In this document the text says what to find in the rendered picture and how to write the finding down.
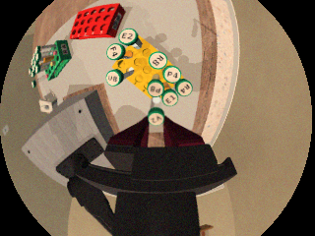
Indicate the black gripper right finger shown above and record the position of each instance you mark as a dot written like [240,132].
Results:
[178,136]

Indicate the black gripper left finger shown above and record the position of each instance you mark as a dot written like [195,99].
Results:
[133,136]

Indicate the beige bench mat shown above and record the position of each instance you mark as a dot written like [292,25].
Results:
[170,26]

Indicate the red test tube rack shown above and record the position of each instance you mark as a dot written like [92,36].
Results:
[92,26]

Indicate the green test tube rack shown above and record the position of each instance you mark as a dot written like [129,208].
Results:
[63,54]

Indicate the yellow test tube rack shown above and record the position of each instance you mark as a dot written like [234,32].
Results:
[143,71]

